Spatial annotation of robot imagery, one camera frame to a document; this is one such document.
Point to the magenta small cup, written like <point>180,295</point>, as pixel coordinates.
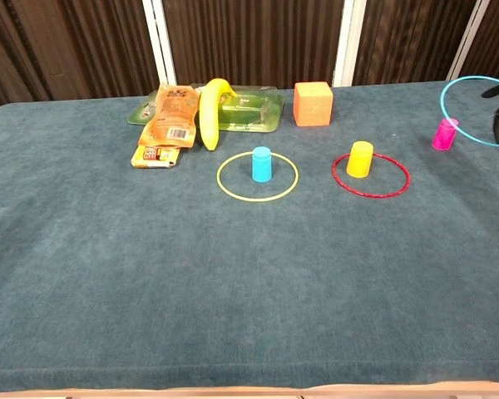
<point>444,135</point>

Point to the yellow red snack box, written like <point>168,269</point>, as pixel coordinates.
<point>154,157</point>

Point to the yellow small cup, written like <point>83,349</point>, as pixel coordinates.
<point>359,162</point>

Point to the white frame post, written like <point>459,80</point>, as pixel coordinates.
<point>160,41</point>
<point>349,41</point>
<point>470,37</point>

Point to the yellow banana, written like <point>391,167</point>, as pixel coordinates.
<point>210,120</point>

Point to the brown curtain panel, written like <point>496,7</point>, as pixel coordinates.
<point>66,45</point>
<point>253,41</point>
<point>497,37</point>
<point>411,41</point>

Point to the green blister package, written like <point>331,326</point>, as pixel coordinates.
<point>253,112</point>

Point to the orange foam cube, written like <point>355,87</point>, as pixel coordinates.
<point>313,106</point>

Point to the orange spout pouch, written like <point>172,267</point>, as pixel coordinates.
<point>170,116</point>

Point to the teal table cloth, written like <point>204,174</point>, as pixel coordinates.
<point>191,270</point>

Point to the cyan small cup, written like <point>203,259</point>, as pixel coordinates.
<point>261,166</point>

